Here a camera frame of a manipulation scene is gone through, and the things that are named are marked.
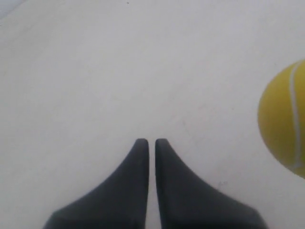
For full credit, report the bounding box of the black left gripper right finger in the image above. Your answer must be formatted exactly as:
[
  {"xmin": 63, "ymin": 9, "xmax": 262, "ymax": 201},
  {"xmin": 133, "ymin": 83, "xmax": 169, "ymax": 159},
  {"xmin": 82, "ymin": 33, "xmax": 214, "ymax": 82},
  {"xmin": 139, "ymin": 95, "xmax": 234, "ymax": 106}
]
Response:
[{"xmin": 155, "ymin": 139, "xmax": 264, "ymax": 229}]

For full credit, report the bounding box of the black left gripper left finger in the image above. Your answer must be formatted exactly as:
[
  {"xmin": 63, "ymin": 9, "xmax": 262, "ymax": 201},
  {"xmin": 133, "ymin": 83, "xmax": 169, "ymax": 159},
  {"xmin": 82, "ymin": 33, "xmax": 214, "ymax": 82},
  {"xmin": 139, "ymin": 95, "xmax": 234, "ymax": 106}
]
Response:
[{"xmin": 44, "ymin": 139, "xmax": 149, "ymax": 229}]

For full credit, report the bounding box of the yellow tennis ball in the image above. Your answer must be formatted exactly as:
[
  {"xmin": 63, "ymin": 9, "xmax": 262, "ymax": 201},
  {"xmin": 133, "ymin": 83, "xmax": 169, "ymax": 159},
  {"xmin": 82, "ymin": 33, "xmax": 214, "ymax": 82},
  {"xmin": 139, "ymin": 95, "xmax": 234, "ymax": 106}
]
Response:
[{"xmin": 258, "ymin": 60, "xmax": 305, "ymax": 177}]

